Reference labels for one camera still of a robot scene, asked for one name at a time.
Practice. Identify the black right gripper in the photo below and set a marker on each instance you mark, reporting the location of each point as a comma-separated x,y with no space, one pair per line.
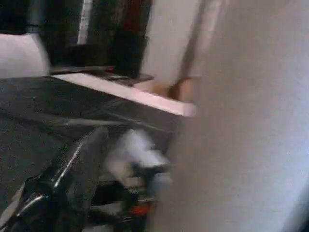
120,195

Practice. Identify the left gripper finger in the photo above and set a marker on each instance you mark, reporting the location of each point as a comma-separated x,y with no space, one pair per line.
67,183

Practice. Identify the white plastic table leg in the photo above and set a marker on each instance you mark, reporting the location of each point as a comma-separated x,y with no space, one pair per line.
241,120

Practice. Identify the white flat board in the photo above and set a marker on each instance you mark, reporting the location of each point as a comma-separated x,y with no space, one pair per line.
120,91

